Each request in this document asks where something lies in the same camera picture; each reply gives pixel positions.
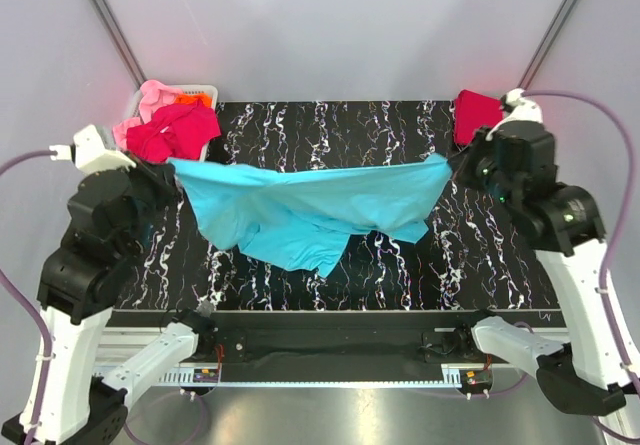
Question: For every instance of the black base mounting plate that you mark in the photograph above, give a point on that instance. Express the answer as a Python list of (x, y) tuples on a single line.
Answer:
[(329, 348)]

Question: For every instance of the white plastic laundry basket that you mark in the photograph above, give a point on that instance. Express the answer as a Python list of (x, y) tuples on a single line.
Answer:
[(172, 122)]

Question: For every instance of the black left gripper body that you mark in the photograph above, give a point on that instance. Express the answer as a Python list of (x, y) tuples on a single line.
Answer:
[(155, 191)]

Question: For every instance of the folded red t shirt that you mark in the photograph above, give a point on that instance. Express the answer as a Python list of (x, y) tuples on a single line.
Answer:
[(472, 111)]

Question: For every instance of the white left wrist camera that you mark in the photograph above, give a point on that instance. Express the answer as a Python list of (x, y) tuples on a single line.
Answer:
[(92, 150)]

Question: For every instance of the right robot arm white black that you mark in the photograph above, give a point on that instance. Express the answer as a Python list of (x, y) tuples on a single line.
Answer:
[(587, 375)]

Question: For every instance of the cyan t shirt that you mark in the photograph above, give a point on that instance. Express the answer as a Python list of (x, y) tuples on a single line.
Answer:
[(304, 220)]

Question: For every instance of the aluminium frame rail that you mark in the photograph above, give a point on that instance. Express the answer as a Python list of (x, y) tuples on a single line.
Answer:
[(118, 344)]

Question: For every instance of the orange t shirt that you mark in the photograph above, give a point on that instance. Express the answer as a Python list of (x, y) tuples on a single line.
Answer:
[(188, 99)]

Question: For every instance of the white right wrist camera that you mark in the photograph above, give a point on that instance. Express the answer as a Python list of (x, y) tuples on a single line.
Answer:
[(516, 106)]

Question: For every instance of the magenta t shirt in basket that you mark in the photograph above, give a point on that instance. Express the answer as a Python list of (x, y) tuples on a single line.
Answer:
[(174, 131)]

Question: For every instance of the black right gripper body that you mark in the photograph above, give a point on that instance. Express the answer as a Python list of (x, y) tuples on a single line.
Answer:
[(477, 170)]

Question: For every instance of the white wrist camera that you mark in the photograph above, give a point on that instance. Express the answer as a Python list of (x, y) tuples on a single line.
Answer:
[(516, 106), (92, 150)]

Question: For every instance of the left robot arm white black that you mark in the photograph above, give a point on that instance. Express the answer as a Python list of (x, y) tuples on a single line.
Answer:
[(79, 286)]

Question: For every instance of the light pink t shirt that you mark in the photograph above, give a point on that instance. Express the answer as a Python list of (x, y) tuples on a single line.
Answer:
[(154, 95)]

